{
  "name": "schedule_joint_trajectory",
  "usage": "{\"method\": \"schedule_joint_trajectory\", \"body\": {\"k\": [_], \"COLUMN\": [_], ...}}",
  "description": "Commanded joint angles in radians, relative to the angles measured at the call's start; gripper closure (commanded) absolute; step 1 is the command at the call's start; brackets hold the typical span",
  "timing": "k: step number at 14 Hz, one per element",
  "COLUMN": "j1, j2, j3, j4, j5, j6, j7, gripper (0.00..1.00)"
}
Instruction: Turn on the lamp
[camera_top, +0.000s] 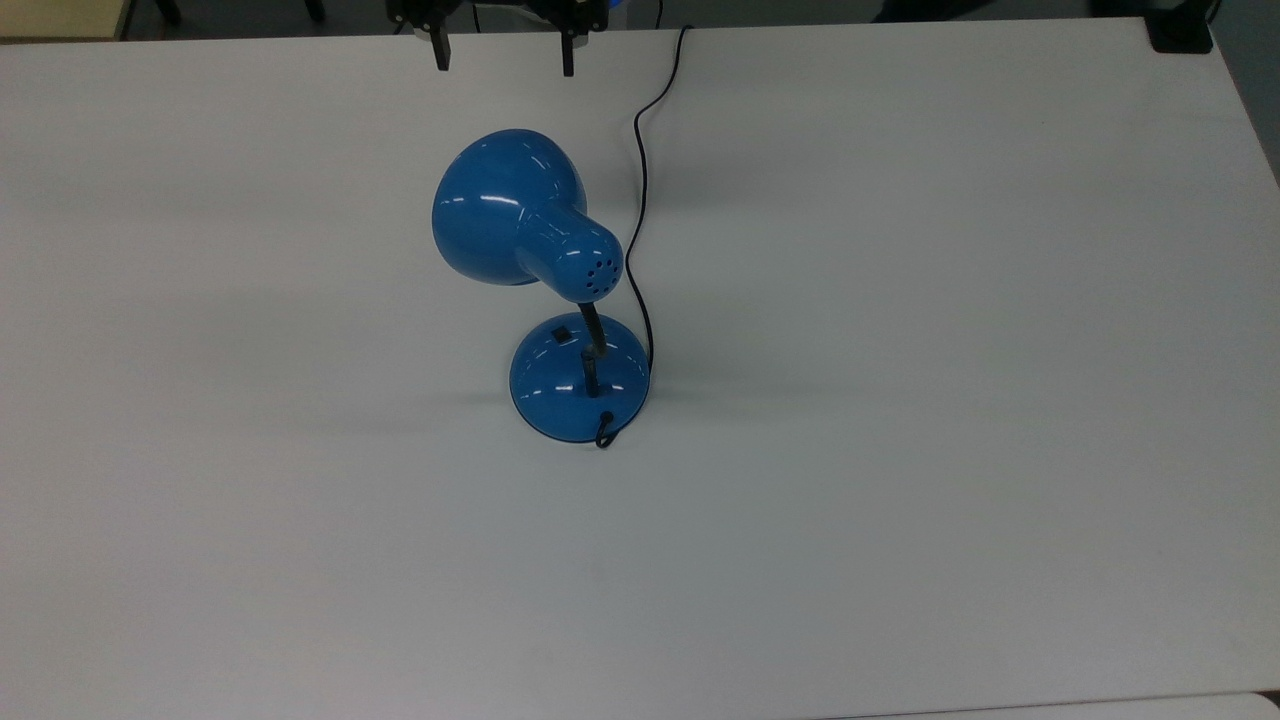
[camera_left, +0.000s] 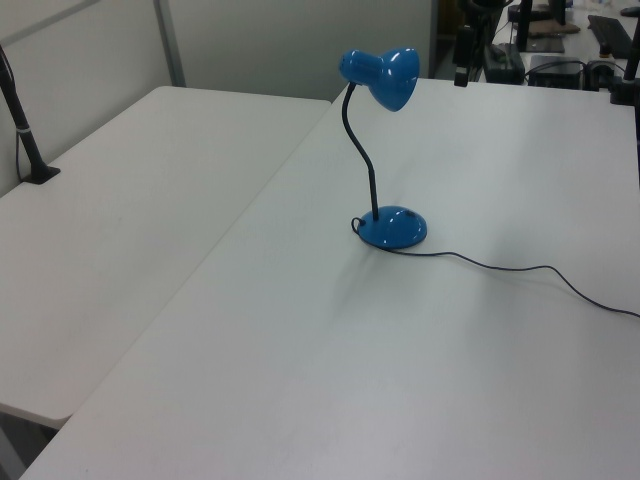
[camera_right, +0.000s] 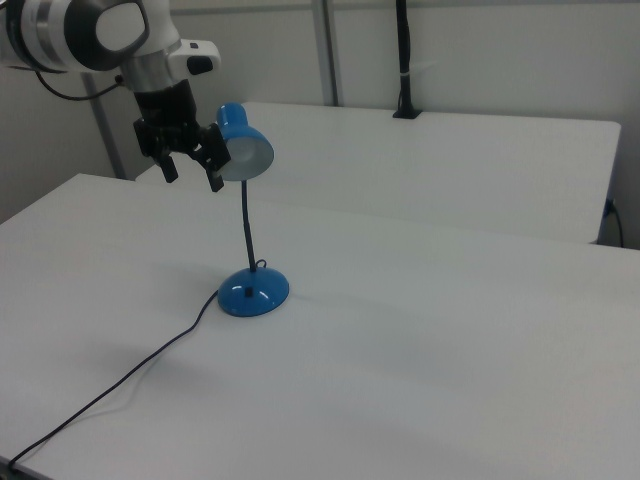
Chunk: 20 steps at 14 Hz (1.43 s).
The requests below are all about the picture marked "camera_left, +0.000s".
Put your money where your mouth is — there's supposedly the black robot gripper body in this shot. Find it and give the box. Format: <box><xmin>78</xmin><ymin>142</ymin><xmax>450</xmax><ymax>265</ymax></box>
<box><xmin>457</xmin><ymin>23</ymin><xmax>476</xmax><ymax>70</ymax></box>

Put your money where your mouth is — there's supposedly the blue gooseneck desk lamp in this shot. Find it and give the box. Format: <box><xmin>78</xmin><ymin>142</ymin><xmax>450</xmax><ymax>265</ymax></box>
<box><xmin>339</xmin><ymin>47</ymin><xmax>429</xmax><ymax>250</ymax></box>

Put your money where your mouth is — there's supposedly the black monitor stand pole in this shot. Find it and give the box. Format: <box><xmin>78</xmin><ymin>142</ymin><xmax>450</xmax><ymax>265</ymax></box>
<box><xmin>516</xmin><ymin>0</ymin><xmax>534</xmax><ymax>52</ymax></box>

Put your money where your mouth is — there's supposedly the black electronics box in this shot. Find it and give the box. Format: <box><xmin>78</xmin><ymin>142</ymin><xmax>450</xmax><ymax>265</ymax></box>
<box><xmin>527</xmin><ymin>53</ymin><xmax>585</xmax><ymax>90</ymax></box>

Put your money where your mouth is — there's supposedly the black camera stand with clamp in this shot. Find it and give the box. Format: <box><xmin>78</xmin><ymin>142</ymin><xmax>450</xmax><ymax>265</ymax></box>
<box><xmin>606</xmin><ymin>45</ymin><xmax>640</xmax><ymax>106</ymax></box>

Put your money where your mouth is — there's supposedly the thin black lamp power cable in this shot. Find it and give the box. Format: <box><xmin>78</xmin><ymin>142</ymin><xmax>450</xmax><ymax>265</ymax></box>
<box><xmin>348</xmin><ymin>215</ymin><xmax>640</xmax><ymax>319</ymax></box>

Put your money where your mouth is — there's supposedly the grey partition post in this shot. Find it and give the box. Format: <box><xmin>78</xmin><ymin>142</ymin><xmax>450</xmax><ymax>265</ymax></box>
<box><xmin>152</xmin><ymin>0</ymin><xmax>187</xmax><ymax>88</ymax></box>

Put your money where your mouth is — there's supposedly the black clamped camera pole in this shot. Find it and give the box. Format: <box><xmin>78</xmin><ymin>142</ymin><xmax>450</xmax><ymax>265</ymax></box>
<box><xmin>0</xmin><ymin>43</ymin><xmax>62</xmax><ymax>186</ymax></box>

